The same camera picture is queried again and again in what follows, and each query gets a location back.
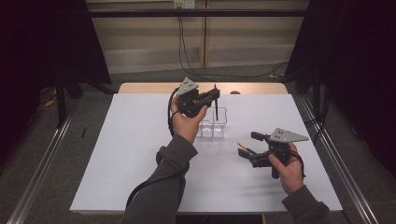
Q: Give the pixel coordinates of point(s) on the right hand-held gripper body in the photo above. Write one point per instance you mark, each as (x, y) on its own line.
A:
(280, 146)

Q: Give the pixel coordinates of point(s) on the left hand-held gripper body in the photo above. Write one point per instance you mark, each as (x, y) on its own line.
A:
(190, 102)

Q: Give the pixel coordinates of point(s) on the clear plastic divided container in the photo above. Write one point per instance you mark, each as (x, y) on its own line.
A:
(214, 127)

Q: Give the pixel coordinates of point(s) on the person's left hand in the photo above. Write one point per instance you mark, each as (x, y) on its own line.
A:
(186, 126)

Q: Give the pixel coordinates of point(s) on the person's right hand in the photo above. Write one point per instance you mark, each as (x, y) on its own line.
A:
(291, 174)

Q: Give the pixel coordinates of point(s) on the wooden table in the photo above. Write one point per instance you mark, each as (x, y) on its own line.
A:
(149, 88)

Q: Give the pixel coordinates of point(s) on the black metal stand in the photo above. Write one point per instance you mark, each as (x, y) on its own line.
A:
(60, 99)
(317, 96)

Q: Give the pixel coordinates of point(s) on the white table sheet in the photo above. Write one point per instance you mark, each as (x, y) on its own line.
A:
(130, 149)

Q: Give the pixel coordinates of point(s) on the dark horizontal beam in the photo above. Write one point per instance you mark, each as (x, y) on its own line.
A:
(218, 13)

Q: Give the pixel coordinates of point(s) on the black curtain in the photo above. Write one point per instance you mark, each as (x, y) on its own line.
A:
(355, 62)
(40, 46)

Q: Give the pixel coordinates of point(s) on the metal floor rail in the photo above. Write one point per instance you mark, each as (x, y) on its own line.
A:
(339, 161)
(40, 174)

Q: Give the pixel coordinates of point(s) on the white wall socket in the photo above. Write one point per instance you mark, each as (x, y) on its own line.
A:
(184, 3)

